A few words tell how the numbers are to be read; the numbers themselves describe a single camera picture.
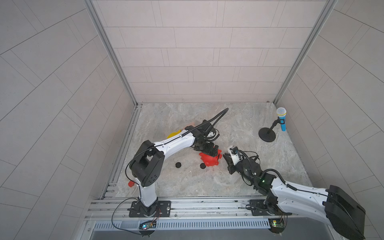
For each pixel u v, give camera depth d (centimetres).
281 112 80
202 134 68
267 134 97
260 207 71
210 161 79
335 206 41
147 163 48
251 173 58
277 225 68
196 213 71
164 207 72
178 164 85
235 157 67
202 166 84
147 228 63
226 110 68
